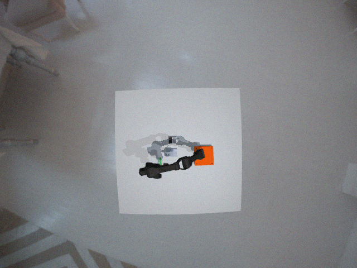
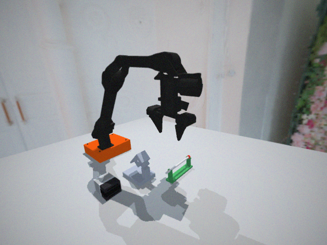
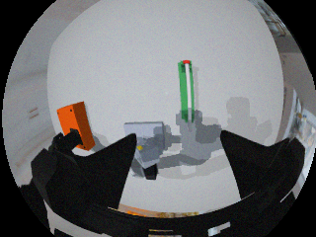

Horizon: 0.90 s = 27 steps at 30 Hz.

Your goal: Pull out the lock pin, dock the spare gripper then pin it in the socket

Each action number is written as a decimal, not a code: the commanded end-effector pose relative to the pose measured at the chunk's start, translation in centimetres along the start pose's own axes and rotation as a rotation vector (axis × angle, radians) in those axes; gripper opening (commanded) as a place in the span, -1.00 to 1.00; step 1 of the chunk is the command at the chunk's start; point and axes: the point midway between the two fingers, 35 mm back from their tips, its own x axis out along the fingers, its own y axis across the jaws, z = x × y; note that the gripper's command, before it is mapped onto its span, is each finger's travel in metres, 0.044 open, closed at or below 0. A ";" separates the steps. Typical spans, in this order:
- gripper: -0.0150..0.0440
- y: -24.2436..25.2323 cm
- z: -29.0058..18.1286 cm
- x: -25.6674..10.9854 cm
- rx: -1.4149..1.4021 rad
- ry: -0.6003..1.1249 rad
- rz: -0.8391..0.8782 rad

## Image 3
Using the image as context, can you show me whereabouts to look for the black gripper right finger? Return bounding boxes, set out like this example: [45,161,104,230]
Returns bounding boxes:
[220,130,289,198]

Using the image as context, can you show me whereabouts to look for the grey pin with red head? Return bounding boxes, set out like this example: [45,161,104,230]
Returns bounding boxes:
[183,60,193,131]

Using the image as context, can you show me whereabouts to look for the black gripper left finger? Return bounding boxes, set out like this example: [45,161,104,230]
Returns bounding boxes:
[52,133,137,209]

